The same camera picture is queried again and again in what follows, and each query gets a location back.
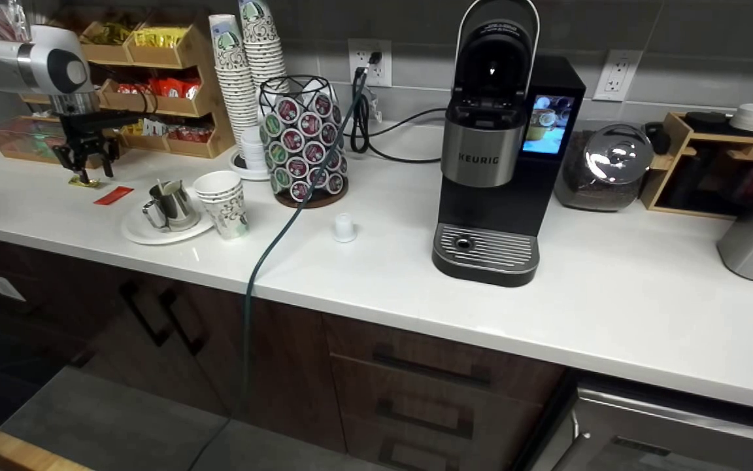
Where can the white wall outlet with plug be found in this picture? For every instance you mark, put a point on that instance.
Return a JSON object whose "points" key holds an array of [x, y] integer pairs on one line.
{"points": [[379, 73]]}

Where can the small white creamer cup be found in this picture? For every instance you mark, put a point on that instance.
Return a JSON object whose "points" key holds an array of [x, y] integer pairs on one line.
{"points": [[342, 227]]}

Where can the cardboard box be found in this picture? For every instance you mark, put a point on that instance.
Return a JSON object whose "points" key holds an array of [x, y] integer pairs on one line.
{"points": [[18, 140]]}

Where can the small wooden shelf organizer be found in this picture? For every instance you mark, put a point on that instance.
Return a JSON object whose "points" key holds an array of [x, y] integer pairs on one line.
{"points": [[677, 140]]}

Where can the dark wooden cabinet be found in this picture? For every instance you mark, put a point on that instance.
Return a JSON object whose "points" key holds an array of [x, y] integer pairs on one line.
{"points": [[289, 367]]}

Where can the steel under-counter appliance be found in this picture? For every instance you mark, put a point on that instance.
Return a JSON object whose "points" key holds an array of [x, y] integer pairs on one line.
{"points": [[654, 434]]}

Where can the olive yellow sachet pile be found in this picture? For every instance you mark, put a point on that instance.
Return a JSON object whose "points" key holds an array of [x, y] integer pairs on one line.
{"points": [[104, 31]]}

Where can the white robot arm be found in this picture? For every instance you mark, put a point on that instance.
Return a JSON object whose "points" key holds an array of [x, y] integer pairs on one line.
{"points": [[44, 65]]}

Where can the white cup lid stack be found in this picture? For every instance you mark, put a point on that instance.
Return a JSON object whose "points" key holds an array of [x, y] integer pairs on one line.
{"points": [[255, 148]]}

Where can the white label sticker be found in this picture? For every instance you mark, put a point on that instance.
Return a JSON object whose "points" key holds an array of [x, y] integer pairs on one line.
{"points": [[1, 285]]}

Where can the short paper cup stack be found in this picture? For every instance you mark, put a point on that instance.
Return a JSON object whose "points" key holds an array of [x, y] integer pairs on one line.
{"points": [[234, 80]]}

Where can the tall paper cup stack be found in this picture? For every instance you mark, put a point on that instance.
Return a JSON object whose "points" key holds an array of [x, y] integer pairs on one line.
{"points": [[263, 42]]}

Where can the white plate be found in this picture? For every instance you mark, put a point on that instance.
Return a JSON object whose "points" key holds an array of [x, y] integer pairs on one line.
{"points": [[144, 230]]}

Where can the empty white wall outlet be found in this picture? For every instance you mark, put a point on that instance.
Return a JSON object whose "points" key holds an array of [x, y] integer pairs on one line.
{"points": [[614, 80]]}

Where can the patterned paper cup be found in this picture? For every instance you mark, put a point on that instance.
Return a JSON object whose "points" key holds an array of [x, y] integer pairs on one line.
{"points": [[222, 204]]}

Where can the light wooden board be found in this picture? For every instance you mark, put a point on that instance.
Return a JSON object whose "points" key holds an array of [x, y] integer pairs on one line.
{"points": [[1, 445]]}

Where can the black silver coffee machine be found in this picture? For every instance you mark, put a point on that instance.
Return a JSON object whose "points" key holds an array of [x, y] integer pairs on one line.
{"points": [[490, 148]]}

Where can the red sachet pile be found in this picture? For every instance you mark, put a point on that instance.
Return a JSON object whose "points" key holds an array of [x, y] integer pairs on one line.
{"points": [[172, 86]]}

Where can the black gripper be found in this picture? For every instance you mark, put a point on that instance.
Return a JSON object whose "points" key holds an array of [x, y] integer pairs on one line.
{"points": [[84, 131]]}

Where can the bright yellow sachet pile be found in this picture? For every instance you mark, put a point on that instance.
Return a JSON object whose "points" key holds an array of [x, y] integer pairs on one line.
{"points": [[157, 38]]}

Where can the wooden tiered condiment rack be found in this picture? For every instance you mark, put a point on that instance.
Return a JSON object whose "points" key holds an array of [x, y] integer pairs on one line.
{"points": [[192, 57]]}

